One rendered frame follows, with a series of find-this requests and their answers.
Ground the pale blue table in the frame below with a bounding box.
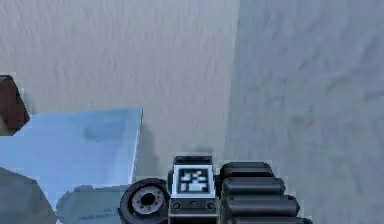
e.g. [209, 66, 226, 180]
[0, 107, 144, 214]

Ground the dark brown chair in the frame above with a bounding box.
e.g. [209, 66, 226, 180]
[0, 74, 31, 136]

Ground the grey flat box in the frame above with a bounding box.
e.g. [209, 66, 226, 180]
[55, 184, 134, 224]

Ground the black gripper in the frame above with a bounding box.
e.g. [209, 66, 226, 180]
[118, 177, 172, 224]

